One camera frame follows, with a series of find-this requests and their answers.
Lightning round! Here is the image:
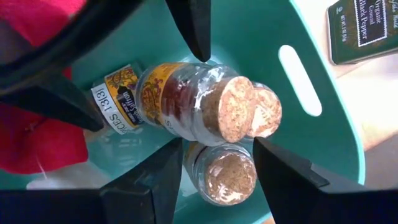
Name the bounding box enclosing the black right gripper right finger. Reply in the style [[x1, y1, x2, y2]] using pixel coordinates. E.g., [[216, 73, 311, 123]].
[[252, 136, 398, 224]]

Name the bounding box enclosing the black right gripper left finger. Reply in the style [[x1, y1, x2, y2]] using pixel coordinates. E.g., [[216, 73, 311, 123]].
[[0, 136, 184, 224]]

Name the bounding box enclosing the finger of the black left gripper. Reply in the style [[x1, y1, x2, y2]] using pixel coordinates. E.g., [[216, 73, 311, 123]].
[[164, 0, 212, 63], [0, 0, 144, 133]]

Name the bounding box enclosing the cork-stoppered glass spice jar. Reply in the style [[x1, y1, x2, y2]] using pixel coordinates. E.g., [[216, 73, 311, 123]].
[[135, 61, 259, 147], [90, 62, 283, 140], [182, 141, 259, 207]]

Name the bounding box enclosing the red cloth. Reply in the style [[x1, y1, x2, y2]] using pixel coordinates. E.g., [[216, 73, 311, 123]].
[[0, 0, 90, 175]]

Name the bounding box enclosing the teal plastic bin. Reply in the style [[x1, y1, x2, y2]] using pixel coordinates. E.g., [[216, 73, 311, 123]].
[[0, 0, 367, 224]]

